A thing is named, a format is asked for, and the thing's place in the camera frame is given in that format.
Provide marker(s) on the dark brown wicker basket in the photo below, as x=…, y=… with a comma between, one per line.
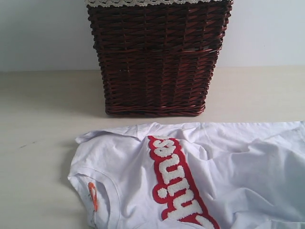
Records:
x=158, y=60

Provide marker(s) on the white t-shirt red lettering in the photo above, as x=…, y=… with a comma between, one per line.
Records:
x=193, y=176

